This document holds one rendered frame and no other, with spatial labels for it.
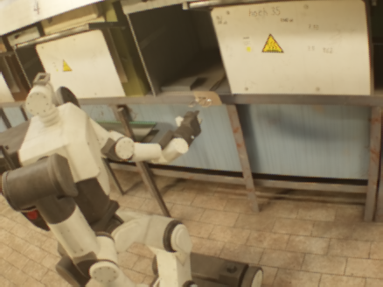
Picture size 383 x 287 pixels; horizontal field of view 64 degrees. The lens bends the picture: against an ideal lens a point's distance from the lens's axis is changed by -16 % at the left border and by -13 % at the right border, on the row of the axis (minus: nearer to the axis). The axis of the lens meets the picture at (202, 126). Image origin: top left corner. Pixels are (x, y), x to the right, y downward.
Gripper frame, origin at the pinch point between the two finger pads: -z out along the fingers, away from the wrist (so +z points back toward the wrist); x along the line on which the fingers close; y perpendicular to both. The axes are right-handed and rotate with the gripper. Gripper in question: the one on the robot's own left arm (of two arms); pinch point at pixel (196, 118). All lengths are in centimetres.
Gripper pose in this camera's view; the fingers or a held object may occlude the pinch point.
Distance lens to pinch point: 159.0
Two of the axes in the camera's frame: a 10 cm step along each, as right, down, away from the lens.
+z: -4.0, 5.8, -7.1
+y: -8.8, -0.3, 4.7
